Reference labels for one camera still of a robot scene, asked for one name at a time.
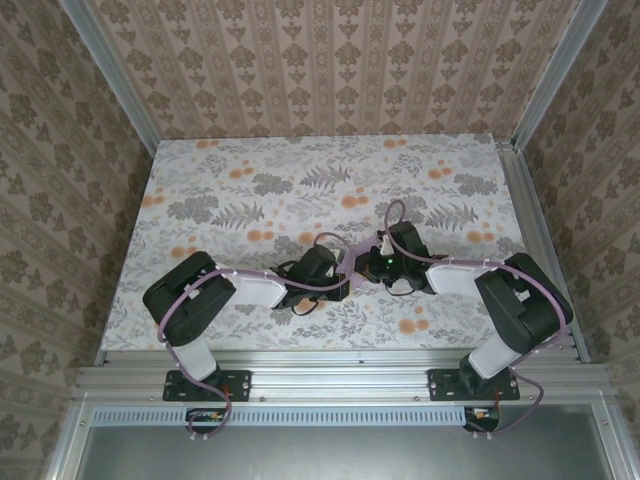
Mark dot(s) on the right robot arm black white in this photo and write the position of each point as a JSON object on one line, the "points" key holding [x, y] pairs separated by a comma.
{"points": [[520, 305]]}

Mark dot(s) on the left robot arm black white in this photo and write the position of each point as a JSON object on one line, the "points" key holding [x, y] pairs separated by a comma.
{"points": [[190, 300]]}

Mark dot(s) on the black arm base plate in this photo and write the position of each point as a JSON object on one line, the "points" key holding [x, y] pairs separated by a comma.
{"points": [[442, 385], [240, 385]]}

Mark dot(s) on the purple paper sheet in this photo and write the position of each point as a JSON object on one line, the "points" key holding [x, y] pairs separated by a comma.
{"points": [[347, 262]]}

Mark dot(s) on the black connector board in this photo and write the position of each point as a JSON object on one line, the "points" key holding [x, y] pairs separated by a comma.
{"points": [[205, 417], [482, 419]]}

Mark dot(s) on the aluminium corner post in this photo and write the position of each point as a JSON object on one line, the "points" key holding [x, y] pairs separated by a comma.
{"points": [[118, 75], [550, 75]]}

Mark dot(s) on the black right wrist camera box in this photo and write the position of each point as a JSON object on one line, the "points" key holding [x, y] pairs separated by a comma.
{"points": [[407, 240]]}

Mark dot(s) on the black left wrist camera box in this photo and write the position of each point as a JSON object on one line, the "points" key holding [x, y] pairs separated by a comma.
{"points": [[316, 262]]}

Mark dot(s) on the aluminium table side rail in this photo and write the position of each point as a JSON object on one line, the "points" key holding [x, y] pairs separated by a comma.
{"points": [[542, 250]]}

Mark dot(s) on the grey metal panel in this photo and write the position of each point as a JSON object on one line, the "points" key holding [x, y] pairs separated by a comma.
{"points": [[325, 455]]}

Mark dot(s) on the floral patterned table cover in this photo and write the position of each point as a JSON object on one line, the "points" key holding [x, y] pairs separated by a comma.
{"points": [[225, 165]]}

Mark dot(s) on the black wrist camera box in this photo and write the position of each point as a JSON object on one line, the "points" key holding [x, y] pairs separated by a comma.
{"points": [[316, 262], [407, 240]]}

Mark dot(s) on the wide aluminium frame rail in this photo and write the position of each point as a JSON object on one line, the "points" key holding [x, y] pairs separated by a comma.
{"points": [[340, 380]]}

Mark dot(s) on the narrow aluminium frame rail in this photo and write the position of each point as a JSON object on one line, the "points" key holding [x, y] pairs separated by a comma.
{"points": [[72, 440], [612, 440]]}

